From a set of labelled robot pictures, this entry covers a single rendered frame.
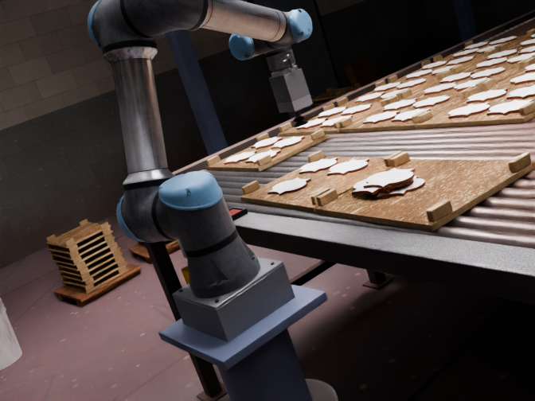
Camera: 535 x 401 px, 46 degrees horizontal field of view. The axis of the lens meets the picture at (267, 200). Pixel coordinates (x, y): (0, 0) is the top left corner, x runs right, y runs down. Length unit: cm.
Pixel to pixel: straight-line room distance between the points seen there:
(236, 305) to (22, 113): 565
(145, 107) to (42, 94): 550
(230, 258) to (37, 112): 565
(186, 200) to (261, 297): 25
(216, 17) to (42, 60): 556
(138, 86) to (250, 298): 50
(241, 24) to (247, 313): 63
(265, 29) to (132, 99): 36
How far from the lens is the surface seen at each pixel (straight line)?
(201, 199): 121
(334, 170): 189
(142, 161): 134
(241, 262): 125
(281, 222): 167
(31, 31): 690
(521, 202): 138
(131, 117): 135
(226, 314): 123
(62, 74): 691
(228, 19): 140
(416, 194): 151
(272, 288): 129
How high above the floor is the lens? 142
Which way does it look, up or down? 15 degrees down
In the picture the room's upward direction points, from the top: 19 degrees counter-clockwise
